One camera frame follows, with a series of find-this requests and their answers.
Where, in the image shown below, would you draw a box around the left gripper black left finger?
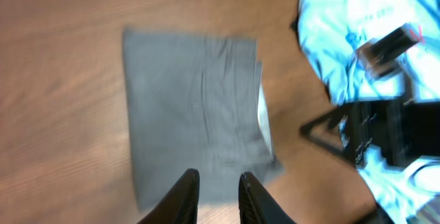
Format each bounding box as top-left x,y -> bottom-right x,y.
138,168 -> 200,224

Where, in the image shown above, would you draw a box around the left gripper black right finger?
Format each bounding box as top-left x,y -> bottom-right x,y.
239,172 -> 296,224

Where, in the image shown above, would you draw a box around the grey shorts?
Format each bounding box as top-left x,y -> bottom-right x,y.
122,29 -> 284,210

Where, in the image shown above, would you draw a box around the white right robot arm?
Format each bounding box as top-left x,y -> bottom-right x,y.
300,23 -> 439,223

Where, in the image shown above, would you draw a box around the light blue printed t-shirt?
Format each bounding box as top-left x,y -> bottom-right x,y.
297,0 -> 439,223

